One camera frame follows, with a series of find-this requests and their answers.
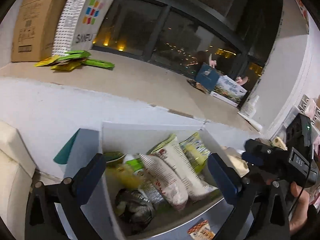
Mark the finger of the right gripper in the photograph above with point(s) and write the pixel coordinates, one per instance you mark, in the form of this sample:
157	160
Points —
252	159

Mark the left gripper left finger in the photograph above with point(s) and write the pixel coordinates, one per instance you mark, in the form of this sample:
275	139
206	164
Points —
88	177

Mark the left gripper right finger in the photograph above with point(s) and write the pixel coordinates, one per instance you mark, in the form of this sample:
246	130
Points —
226	178

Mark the yellow sunflower seed bag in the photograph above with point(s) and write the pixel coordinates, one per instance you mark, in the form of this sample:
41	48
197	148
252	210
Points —
125	175

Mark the green snack packet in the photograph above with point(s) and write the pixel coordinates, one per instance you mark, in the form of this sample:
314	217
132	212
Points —
114	158
136	165

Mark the yellow-green candy bag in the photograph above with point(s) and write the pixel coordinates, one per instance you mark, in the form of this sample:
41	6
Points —
195	151

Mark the orange snack packet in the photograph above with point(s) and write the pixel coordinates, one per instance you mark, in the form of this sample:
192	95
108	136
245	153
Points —
201	231

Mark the dark foil snack bag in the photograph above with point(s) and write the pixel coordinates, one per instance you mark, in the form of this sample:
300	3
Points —
134	209

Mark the white long snack bag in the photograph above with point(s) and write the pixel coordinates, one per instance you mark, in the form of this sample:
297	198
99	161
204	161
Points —
166	181

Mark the white green-edged snack bag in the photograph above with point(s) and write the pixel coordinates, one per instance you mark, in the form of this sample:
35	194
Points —
171	153

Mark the person's right hand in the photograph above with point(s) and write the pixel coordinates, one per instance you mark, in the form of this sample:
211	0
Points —
300	214

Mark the cream tissue pack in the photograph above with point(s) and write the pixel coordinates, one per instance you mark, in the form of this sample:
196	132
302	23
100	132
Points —
235	156

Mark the white spray bottle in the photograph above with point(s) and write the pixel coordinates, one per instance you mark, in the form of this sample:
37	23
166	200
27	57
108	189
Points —
249	108

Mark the clear plastic drawer unit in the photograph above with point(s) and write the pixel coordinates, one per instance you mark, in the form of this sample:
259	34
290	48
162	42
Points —
309	108

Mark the cream leather sofa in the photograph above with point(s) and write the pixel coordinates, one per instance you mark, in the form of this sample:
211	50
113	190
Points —
17	170

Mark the white open cardboard box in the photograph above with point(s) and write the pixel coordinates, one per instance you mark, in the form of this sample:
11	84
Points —
131	139

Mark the printed landscape gift box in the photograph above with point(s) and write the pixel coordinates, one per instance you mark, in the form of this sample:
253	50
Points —
219	85

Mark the green and yellow sachets pile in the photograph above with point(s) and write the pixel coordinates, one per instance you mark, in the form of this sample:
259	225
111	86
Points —
71	60

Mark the brown cardboard box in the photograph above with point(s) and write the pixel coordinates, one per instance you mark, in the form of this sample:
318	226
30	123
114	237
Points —
35	29

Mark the white SANFU shopping bag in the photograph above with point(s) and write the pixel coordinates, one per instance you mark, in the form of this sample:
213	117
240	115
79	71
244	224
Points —
78	25

